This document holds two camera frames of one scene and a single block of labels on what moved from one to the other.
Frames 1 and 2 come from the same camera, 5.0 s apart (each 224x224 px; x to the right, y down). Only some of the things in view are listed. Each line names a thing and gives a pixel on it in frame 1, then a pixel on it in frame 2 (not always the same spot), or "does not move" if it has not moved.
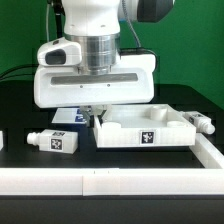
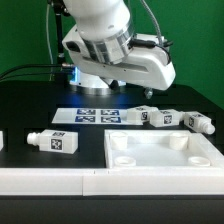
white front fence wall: (112, 181) does not move
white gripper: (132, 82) -> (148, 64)
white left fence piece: (1, 140) does not move
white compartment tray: (143, 125) -> (159, 148)
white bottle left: (54, 140) does not move
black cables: (22, 74) does not move
